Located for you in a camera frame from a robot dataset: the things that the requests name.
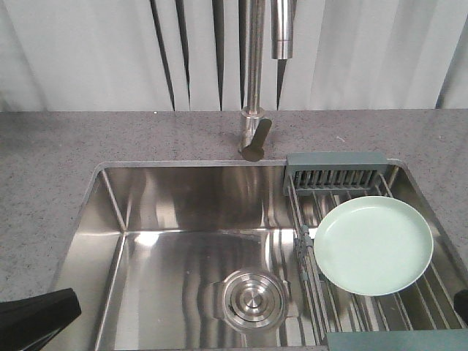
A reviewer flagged light green plate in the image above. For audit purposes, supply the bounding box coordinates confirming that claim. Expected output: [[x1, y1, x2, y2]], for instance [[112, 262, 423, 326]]
[[314, 196, 434, 296]]

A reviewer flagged white pleated curtain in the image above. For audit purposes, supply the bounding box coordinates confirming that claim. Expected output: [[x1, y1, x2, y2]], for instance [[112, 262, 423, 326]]
[[1, 1, 467, 112]]

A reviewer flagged round steel drain strainer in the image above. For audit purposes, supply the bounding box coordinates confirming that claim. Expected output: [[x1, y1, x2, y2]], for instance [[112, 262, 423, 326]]
[[211, 268, 292, 333]]

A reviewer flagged stainless steel sink basin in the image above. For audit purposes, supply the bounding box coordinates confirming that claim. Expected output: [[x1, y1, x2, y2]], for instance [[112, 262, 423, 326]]
[[27, 159, 468, 351]]

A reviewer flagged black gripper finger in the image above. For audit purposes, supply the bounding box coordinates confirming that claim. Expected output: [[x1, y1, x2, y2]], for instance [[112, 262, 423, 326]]
[[1, 288, 81, 350], [453, 289, 468, 325]]

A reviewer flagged stainless steel faucet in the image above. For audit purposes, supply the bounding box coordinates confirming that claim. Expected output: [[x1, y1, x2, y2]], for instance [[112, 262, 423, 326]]
[[238, 1, 297, 162]]

